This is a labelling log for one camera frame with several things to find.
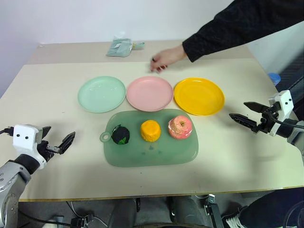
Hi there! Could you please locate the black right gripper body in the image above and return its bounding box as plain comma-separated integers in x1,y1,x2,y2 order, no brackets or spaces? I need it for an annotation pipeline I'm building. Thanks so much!
251,106,279,134

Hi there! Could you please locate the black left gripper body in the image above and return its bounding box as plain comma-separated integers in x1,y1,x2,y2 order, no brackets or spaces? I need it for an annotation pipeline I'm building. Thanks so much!
36,140,60,163

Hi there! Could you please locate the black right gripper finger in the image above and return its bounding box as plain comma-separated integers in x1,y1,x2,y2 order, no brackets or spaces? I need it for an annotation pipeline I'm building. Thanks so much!
243,101,271,114
228,113,257,131

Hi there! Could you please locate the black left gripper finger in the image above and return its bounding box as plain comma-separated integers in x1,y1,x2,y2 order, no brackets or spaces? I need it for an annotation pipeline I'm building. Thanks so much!
57,131,76,155
35,125,52,144

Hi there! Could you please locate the yellow plate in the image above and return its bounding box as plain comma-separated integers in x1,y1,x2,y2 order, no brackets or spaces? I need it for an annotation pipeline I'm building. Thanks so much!
173,77,226,117

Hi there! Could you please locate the dark green avocado toy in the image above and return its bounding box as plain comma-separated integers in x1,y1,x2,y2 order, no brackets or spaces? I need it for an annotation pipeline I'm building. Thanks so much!
111,124,131,145

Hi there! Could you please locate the mint green plate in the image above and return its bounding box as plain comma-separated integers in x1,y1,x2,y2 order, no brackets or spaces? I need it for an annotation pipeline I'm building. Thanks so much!
77,76,126,114

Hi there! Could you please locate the orange fruit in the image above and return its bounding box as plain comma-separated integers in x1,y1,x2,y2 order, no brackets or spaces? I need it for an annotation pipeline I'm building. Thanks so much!
140,120,162,143

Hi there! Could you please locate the pink plate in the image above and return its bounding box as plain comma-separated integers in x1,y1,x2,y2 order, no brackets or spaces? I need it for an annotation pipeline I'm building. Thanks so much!
126,76,174,112

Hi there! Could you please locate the person's bare hand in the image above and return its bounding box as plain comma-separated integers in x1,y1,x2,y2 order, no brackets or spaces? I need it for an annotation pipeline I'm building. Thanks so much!
149,44,189,73

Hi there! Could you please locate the blue capped bottle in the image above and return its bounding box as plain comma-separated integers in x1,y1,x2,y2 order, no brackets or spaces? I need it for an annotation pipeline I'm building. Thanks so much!
267,72,282,86

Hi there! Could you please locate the black ribbed panel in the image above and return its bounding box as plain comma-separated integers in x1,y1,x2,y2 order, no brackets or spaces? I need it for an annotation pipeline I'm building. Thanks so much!
277,54,304,105

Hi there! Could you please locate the pink apple in foam net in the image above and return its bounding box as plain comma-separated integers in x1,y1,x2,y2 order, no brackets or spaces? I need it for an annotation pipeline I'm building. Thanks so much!
167,115,193,140

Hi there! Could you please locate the translucent green cutting board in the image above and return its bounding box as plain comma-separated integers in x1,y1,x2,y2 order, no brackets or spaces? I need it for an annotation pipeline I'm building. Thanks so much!
99,108,200,169

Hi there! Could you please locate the person's dark trouser leg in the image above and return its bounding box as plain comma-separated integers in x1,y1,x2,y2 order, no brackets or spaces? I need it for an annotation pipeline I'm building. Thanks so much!
237,189,304,228

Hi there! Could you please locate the black metal table leg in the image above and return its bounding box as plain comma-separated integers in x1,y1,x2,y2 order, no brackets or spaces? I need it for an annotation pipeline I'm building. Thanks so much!
203,194,225,228

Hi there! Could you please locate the black shoe with white laces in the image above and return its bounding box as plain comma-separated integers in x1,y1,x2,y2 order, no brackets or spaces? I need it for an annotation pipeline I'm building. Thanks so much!
221,205,248,228

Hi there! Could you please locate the clear bag of green items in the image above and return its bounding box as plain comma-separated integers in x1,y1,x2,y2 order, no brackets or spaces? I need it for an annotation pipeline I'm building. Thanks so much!
105,37,133,58

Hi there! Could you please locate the small light blue packet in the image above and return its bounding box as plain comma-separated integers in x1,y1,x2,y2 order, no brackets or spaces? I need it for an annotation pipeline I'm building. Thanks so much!
132,41,146,51

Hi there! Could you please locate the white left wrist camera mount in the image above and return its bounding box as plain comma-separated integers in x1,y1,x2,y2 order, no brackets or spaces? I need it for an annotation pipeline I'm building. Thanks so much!
12,123,47,170

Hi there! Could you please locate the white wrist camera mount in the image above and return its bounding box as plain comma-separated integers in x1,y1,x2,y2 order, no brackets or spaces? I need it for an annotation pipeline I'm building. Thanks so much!
268,89,294,137
12,123,47,170

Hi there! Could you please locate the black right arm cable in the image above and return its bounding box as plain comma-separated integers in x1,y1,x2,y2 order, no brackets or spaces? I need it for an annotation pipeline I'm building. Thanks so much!
272,118,304,130

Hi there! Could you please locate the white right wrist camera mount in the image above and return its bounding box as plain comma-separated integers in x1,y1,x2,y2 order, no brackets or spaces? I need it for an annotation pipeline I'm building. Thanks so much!
268,89,294,137

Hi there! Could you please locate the black floor cable box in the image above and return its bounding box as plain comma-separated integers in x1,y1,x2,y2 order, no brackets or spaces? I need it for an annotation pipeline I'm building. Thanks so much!
70,214,94,228

